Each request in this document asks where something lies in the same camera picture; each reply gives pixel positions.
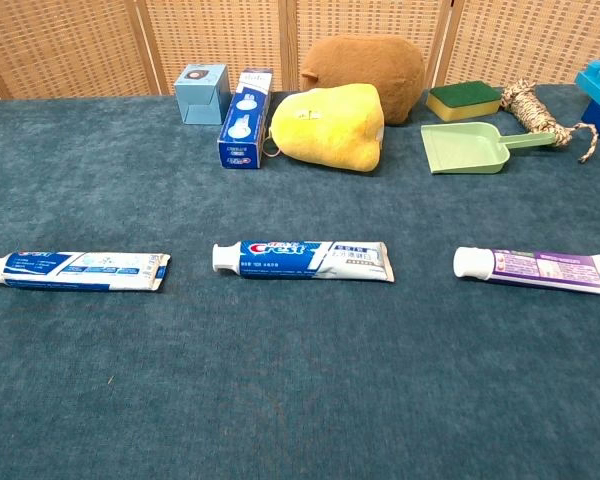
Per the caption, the purple white toothpaste tube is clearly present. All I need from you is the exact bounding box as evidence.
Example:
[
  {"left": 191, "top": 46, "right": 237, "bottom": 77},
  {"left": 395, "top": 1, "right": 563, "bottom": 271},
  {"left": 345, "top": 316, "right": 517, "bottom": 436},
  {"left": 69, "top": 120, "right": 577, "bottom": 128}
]
[{"left": 453, "top": 245, "right": 600, "bottom": 298}]

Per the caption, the blue Crest logo toothpaste tube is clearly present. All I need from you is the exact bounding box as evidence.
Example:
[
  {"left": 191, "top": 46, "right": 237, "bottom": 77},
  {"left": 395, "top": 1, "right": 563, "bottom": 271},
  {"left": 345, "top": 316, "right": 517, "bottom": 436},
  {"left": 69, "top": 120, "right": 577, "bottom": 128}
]
[{"left": 211, "top": 240, "right": 396, "bottom": 284}]

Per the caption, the long blue toothpaste carton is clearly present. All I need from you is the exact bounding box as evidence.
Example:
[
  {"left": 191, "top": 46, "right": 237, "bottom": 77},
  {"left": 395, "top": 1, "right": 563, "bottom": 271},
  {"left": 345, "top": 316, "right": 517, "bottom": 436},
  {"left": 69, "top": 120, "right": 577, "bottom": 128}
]
[{"left": 216, "top": 68, "right": 274, "bottom": 171}]

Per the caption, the crumpled blue white toothpaste tube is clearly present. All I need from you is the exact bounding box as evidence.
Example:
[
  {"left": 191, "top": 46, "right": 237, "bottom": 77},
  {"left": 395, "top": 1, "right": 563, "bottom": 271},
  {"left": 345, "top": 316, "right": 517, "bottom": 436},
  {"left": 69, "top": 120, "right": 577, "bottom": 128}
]
[{"left": 0, "top": 251, "right": 172, "bottom": 293}]

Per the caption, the yellow plush toy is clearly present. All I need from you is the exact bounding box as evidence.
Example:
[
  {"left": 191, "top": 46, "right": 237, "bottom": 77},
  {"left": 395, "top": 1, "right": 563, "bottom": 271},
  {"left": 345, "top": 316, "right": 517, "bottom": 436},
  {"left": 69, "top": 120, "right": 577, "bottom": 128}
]
[{"left": 270, "top": 83, "right": 385, "bottom": 173}]

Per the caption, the teal carpet table cover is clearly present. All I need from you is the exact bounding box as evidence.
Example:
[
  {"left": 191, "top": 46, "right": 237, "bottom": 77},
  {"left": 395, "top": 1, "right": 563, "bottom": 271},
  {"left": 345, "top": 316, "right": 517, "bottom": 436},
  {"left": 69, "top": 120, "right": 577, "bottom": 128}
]
[{"left": 0, "top": 82, "right": 600, "bottom": 480}]

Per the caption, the small light blue box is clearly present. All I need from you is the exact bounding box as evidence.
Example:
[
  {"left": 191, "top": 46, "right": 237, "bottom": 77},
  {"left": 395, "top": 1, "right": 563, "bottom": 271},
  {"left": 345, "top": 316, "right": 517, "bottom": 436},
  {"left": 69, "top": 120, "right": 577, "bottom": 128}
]
[{"left": 173, "top": 63, "right": 232, "bottom": 125}]

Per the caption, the light green plastic dustpan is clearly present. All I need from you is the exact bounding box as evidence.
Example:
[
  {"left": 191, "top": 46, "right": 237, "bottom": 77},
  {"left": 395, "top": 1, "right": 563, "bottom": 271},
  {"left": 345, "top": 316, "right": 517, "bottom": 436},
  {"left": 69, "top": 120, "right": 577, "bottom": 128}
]
[{"left": 420, "top": 121, "right": 557, "bottom": 176}]

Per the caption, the brown plush toy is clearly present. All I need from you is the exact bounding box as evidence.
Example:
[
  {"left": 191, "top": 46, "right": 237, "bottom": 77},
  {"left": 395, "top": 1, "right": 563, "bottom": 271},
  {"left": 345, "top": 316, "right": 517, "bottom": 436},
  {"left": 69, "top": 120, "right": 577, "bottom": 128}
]
[{"left": 299, "top": 34, "right": 426, "bottom": 125}]

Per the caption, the green yellow sponge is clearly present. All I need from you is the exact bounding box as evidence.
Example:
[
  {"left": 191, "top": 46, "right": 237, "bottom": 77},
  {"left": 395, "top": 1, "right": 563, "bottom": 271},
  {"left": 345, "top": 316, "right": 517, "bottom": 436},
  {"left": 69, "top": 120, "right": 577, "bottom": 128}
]
[{"left": 425, "top": 80, "right": 503, "bottom": 123}]

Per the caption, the woven wicker folding screen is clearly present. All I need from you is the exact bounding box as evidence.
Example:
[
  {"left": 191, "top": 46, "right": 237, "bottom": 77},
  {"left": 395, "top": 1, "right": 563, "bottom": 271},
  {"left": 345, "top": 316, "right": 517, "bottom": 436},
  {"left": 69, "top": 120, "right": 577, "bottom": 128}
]
[{"left": 0, "top": 0, "right": 600, "bottom": 100}]

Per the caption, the coiled beige rope bundle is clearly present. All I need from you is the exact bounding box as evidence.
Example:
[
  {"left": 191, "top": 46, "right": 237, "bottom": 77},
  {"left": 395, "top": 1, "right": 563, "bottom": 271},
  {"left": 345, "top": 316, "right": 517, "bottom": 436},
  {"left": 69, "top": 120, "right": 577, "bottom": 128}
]
[{"left": 499, "top": 81, "right": 600, "bottom": 165}]

